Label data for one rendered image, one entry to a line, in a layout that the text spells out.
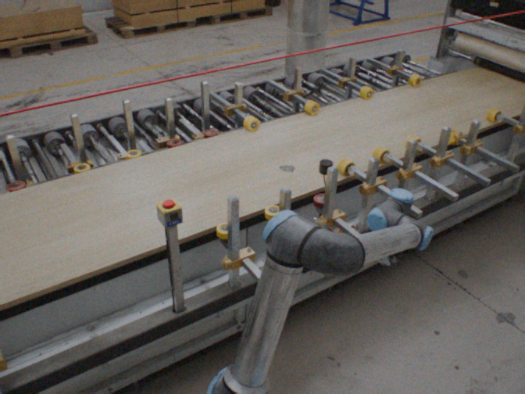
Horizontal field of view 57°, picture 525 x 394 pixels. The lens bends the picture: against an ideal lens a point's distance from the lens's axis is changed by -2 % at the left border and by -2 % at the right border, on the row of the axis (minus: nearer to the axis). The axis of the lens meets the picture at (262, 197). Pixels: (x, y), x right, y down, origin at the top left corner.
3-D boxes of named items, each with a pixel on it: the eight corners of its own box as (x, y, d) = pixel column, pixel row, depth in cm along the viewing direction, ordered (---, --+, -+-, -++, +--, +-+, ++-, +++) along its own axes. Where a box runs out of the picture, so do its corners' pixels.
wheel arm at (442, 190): (457, 200, 231) (459, 193, 229) (452, 202, 229) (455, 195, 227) (382, 155, 265) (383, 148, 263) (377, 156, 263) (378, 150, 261)
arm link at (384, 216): (393, 221, 173) (410, 207, 180) (366, 208, 179) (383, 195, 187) (388, 242, 178) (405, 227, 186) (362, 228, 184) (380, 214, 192)
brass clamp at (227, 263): (255, 262, 209) (255, 253, 207) (228, 274, 203) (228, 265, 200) (248, 254, 214) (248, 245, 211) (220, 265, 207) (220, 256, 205)
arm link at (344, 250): (346, 252, 121) (441, 224, 174) (307, 229, 128) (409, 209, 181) (330, 291, 125) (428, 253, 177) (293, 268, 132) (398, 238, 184)
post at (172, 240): (187, 309, 201) (179, 222, 176) (176, 314, 199) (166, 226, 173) (182, 302, 204) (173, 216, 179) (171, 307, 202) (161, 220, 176)
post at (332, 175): (327, 252, 239) (339, 167, 212) (322, 255, 237) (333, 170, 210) (323, 248, 241) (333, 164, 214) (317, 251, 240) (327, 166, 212)
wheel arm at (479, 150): (518, 171, 254) (519, 166, 252) (515, 173, 252) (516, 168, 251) (461, 142, 278) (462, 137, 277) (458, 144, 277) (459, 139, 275)
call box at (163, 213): (183, 224, 176) (182, 206, 171) (166, 231, 172) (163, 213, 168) (175, 214, 180) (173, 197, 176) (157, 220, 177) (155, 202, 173)
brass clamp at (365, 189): (386, 190, 238) (388, 180, 235) (366, 198, 232) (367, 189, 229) (377, 184, 242) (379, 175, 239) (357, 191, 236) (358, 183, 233)
